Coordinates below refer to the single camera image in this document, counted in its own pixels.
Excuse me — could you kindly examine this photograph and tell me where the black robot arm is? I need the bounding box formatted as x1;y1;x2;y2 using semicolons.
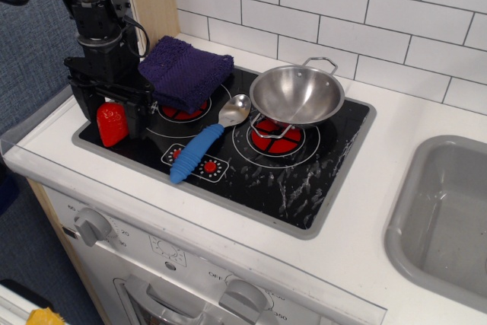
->
1;0;154;139

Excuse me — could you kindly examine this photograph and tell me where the stainless steel pot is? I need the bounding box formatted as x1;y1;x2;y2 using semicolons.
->
250;57;345;139

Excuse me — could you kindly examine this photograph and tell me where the grey left oven knob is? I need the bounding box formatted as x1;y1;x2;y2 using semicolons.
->
75;208;112;247

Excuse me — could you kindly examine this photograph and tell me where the white toy oven front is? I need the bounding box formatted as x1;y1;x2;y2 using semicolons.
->
46;188;386;324

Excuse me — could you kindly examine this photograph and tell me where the yellow object at corner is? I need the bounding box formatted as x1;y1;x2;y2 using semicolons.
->
26;307;66;325

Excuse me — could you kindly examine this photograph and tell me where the red toy strawberry pepper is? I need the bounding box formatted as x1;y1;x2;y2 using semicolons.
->
96;102;129;148

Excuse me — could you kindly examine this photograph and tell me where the grey plastic sink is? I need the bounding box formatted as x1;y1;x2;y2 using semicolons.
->
385;135;486;312

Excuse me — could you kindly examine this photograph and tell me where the grey right oven knob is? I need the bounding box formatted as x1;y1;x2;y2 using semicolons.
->
218;279;269;324

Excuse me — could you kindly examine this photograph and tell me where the purple folded towel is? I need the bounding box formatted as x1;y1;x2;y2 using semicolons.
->
138;36;234;113

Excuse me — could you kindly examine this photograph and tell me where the blue handled metal spoon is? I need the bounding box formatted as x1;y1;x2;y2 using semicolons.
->
170;94;251;183

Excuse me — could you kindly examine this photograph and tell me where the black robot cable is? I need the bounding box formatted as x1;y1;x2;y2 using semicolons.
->
123;16;153;58

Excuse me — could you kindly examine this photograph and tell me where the grey oven knob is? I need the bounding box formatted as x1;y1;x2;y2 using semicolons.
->
75;208;112;247
218;279;269;324

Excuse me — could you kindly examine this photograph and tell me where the black toy stovetop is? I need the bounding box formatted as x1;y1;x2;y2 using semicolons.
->
73;69;376;240

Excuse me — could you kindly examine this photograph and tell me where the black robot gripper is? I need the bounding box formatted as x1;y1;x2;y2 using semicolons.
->
64;33;154;139

